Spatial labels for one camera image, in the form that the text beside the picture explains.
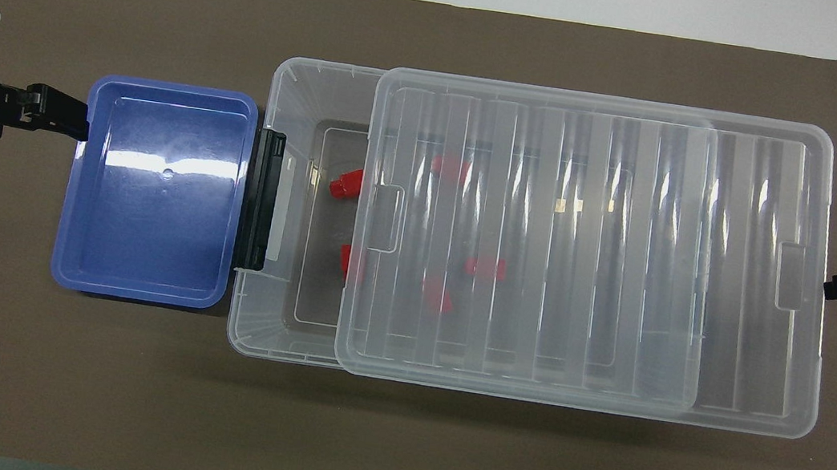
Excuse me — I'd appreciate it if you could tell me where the brown table mat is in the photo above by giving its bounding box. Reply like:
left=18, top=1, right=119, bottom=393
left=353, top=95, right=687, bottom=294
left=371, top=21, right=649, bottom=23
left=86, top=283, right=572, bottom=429
left=0, top=0, right=837, bottom=470

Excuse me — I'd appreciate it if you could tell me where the clear plastic storage box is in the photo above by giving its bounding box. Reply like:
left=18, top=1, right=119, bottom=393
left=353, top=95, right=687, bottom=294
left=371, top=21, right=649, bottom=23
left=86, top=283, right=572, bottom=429
left=223, top=51, right=736, bottom=418

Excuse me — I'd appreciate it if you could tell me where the clear ribbed plastic lid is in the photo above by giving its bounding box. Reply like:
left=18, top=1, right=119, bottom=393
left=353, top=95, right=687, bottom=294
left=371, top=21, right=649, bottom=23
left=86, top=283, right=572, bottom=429
left=330, top=63, right=837, bottom=442

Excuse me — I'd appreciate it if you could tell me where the black box latch handle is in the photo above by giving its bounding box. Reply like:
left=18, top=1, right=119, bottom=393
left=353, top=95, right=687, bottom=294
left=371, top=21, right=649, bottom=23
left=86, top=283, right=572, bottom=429
left=232, top=127, right=289, bottom=274

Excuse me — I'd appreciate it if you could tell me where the blue plastic tray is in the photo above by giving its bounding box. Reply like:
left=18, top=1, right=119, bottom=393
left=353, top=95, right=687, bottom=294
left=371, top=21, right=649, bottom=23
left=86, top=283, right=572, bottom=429
left=47, top=69, right=262, bottom=314

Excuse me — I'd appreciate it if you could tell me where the red block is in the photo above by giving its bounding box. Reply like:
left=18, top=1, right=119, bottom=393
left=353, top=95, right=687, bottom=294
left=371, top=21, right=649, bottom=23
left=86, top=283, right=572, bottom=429
left=336, top=243, right=367, bottom=285
left=430, top=155, right=472, bottom=187
left=463, top=255, right=508, bottom=282
left=419, top=274, right=457, bottom=314
left=327, top=165, right=366, bottom=202

